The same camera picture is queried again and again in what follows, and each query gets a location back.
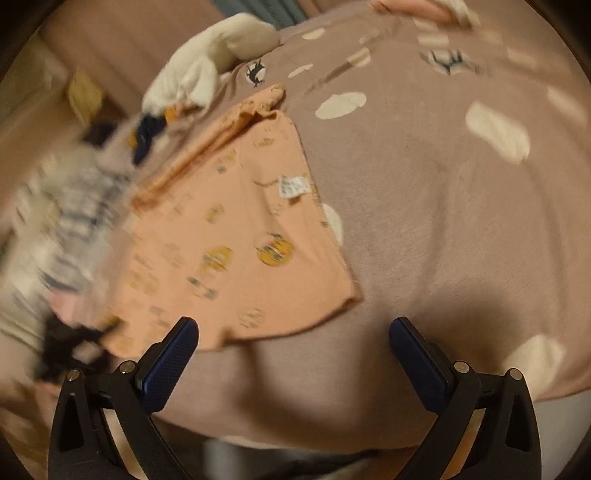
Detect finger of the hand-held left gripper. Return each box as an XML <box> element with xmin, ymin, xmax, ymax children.
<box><xmin>39</xmin><ymin>316</ymin><xmax>116</xmax><ymax>384</ymax></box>

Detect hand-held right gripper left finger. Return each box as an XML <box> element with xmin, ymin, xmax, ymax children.
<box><xmin>47</xmin><ymin>316</ymin><xmax>199</xmax><ymax>480</ymax></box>

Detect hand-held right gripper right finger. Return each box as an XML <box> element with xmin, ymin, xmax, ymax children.
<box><xmin>389</xmin><ymin>316</ymin><xmax>542</xmax><ymax>480</ymax></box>

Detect pink cartoon print shirt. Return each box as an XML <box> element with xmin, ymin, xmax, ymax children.
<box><xmin>99</xmin><ymin>84</ymin><xmax>363</xmax><ymax>359</ymax></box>

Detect plaid cloth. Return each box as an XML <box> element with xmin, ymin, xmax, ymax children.
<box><xmin>14</xmin><ymin>143</ymin><xmax>136</xmax><ymax>297</ymax></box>

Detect mauve white-dotted blanket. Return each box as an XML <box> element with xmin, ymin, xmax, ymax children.
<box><xmin>104</xmin><ymin>0</ymin><xmax>591</xmax><ymax>452</ymax></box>

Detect navy cloth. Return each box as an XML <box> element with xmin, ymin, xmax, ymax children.
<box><xmin>131</xmin><ymin>115</ymin><xmax>168</xmax><ymax>165</ymax></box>

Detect yellow fringed hanging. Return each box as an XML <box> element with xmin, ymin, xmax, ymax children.
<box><xmin>67</xmin><ymin>75</ymin><xmax>105</xmax><ymax>126</ymax></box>

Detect white fluffy plush garment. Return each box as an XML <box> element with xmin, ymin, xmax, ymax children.
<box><xmin>142</xmin><ymin>13</ymin><xmax>281</xmax><ymax>114</ymax></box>

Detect pink curtain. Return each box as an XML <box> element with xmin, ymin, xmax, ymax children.
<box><xmin>41</xmin><ymin>0</ymin><xmax>234</xmax><ymax>118</ymax></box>

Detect cream folded garment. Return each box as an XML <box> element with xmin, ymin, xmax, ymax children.
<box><xmin>434</xmin><ymin>0</ymin><xmax>482</xmax><ymax>27</ymax></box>

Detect pink folded garment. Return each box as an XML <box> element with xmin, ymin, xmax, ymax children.
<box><xmin>369</xmin><ymin>0</ymin><xmax>458</xmax><ymax>24</ymax></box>

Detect teal curtain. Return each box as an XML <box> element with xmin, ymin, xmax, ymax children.
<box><xmin>217</xmin><ymin>0</ymin><xmax>306</xmax><ymax>25</ymax></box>

